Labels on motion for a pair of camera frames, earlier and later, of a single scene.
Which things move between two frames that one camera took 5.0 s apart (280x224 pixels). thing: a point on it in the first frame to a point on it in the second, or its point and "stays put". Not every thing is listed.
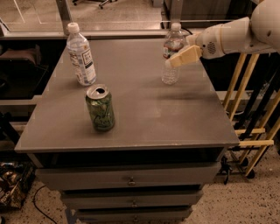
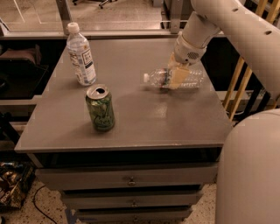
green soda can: (100, 103) stays put
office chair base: (103, 2) stays put
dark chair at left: (21, 72) stays put
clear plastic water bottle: (173, 42) to (160, 78)
